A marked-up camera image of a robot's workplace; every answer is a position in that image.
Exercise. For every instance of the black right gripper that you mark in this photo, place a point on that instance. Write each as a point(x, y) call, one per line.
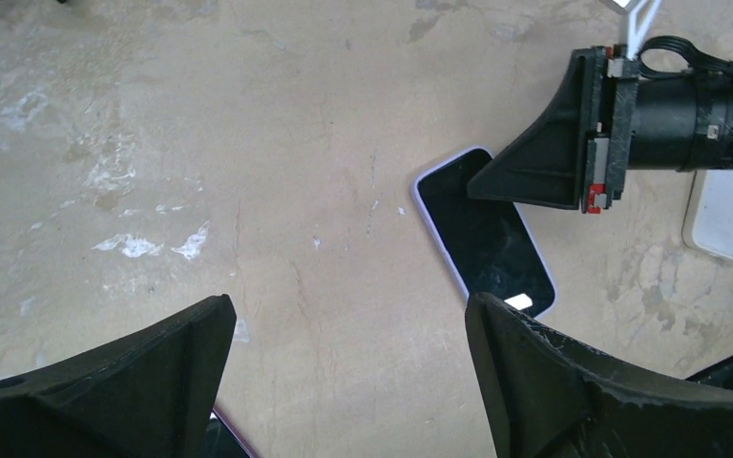
point(644, 120)

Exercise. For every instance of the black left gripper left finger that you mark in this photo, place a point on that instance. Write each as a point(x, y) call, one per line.
point(148, 394)

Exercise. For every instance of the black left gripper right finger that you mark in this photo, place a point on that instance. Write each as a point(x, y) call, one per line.
point(549, 395)

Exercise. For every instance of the purple-edged black phone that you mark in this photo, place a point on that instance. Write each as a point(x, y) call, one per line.
point(222, 440)

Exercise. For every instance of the lavender phone case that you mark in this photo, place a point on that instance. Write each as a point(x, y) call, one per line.
point(433, 227)

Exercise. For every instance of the clear white phone case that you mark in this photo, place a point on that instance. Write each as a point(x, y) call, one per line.
point(708, 223)

